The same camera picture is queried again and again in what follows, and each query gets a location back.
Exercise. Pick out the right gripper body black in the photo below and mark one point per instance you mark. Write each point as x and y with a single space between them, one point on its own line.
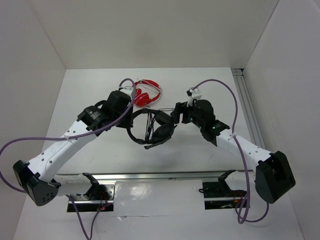
199 122

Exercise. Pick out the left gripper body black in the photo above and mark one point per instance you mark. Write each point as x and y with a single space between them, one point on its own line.
119 114

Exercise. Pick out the black headset with microphone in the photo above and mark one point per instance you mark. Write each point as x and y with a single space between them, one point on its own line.
159 128

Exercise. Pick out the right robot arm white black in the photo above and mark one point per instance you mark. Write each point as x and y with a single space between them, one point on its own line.
273 174

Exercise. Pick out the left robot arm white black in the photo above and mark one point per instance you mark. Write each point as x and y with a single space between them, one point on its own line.
39 176

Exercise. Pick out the red headphones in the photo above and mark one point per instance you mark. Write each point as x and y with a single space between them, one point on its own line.
142 97

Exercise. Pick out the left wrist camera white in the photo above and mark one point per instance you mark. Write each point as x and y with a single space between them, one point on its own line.
128 90

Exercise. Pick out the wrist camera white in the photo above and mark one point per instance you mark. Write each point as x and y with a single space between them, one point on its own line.
194 94
128 90

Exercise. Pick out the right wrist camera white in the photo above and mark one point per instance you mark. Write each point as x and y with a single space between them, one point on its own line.
194 94

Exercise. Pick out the aluminium rail right side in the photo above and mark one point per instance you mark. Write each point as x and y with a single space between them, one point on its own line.
247 107

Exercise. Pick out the aluminium rail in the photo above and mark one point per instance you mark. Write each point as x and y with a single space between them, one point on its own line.
247 107
150 176

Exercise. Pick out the aluminium rail front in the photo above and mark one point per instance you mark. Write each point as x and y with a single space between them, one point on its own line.
150 176

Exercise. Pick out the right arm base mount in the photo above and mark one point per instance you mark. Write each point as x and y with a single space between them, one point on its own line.
218 197

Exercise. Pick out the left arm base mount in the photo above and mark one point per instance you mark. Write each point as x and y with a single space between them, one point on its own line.
95 195

